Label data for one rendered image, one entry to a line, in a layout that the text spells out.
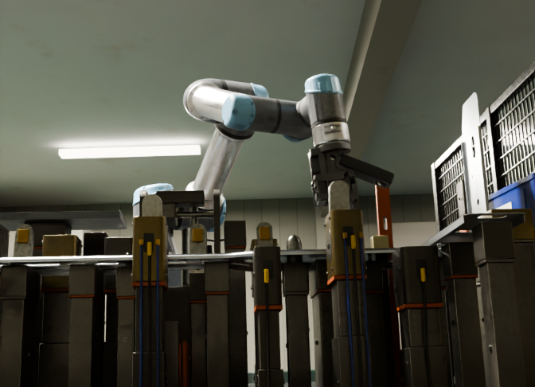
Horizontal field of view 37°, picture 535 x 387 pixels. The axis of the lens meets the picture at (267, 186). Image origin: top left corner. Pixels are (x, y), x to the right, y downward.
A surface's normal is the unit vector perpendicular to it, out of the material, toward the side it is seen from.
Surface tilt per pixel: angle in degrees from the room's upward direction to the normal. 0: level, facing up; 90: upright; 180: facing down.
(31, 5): 180
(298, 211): 90
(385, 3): 180
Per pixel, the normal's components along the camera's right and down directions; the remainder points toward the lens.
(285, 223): 0.00, -0.25
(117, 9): 0.03, 0.97
